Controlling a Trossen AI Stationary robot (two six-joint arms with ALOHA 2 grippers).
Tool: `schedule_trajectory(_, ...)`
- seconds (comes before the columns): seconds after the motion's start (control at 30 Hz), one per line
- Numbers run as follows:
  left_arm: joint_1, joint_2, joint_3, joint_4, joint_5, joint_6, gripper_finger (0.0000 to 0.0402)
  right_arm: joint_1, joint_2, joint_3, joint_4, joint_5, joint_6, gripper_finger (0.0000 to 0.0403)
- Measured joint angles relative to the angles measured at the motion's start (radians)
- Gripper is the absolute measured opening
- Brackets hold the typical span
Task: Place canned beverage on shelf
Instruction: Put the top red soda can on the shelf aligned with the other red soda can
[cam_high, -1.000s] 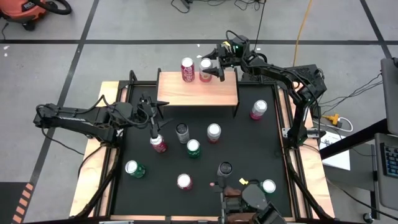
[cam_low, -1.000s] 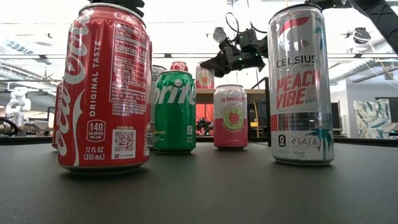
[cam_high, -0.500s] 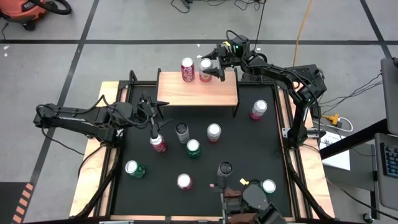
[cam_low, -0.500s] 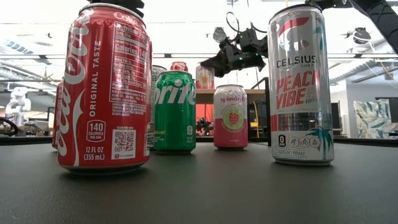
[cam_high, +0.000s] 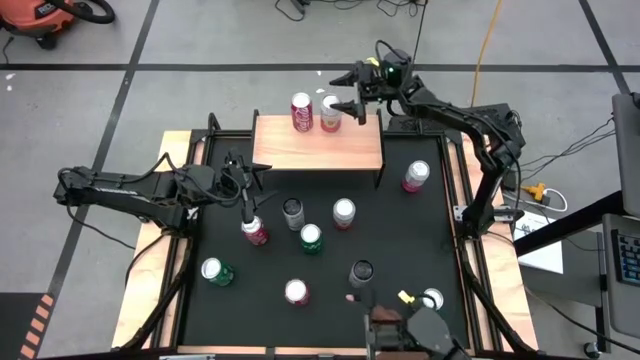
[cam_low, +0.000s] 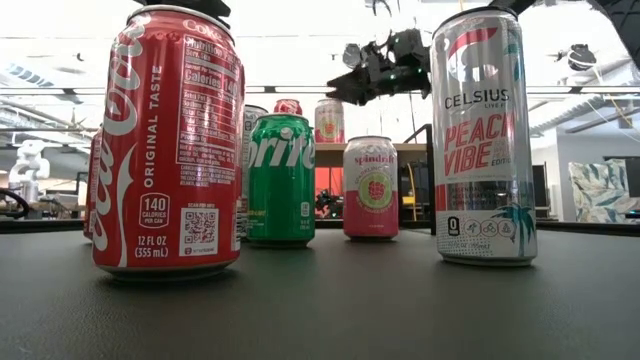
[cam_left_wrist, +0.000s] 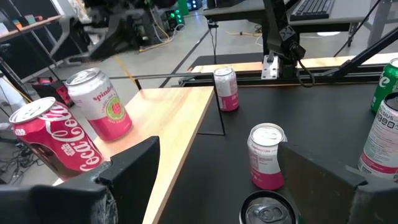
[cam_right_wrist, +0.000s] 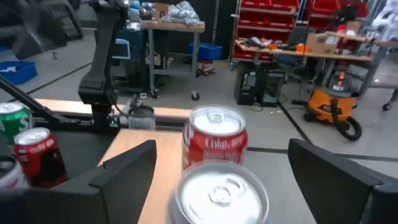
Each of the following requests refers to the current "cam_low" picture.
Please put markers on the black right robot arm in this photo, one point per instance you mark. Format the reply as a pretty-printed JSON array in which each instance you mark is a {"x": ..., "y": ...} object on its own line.
[{"x": 625, "y": 25}]

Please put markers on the green Sprite can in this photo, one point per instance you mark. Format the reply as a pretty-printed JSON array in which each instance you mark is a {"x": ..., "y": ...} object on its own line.
[{"x": 280, "y": 190}]

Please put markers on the red Coca-Cola can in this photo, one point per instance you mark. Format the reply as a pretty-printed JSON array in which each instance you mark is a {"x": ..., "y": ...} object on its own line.
[
  {"x": 165, "y": 150},
  {"x": 287, "y": 106},
  {"x": 89, "y": 200}
]

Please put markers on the pink white Spindrift can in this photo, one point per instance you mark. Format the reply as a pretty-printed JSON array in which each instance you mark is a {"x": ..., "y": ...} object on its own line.
[
  {"x": 370, "y": 210},
  {"x": 329, "y": 125}
]

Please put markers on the orange panel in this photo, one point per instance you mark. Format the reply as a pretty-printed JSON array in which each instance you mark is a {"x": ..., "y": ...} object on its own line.
[{"x": 325, "y": 175}]

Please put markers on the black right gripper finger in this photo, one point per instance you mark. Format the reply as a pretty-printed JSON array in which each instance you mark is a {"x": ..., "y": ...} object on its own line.
[{"x": 355, "y": 90}]

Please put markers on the wooden shelf black legs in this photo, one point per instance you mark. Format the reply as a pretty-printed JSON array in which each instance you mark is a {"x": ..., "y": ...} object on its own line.
[{"x": 415, "y": 155}]

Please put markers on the black upright panel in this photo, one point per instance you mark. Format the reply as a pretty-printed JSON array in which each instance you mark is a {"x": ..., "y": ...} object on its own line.
[{"x": 540, "y": 190}]

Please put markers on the white robot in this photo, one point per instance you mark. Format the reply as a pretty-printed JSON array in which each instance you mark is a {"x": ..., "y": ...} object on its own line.
[{"x": 30, "y": 165}]

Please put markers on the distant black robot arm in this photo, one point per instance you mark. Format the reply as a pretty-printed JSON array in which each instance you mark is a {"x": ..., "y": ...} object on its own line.
[{"x": 327, "y": 205}]

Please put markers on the leaf print fabric panel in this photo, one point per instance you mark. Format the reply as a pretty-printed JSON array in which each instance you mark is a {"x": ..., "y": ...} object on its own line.
[{"x": 595, "y": 192}]

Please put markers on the black monitor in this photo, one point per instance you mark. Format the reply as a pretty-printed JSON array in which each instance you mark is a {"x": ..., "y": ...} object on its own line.
[{"x": 634, "y": 177}]

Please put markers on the tall silver Celsius can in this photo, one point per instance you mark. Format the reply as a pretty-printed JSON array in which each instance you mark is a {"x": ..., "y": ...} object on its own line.
[
  {"x": 482, "y": 175},
  {"x": 252, "y": 112}
]

